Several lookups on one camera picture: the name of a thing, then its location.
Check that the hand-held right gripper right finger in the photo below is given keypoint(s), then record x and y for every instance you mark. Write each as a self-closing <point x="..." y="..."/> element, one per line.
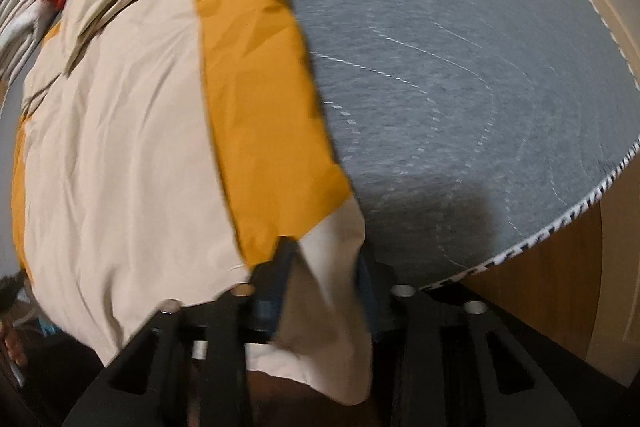
<point x="372" y="299"/>

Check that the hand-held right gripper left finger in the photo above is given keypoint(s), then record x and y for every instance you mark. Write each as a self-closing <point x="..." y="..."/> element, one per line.
<point x="265" y="289"/>

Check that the beige and orange hooded jacket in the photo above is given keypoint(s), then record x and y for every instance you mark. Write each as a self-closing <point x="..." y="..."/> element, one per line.
<point x="130" y="132"/>

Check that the grey mattress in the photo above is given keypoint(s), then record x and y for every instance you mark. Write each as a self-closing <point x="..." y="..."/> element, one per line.
<point x="450" y="82"/>

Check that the cream folded blanket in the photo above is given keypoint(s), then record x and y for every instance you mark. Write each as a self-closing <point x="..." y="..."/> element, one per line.
<point x="20" y="24"/>

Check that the wooden bed frame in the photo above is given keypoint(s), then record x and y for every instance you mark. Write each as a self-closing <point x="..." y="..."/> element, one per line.
<point x="540" y="287"/>

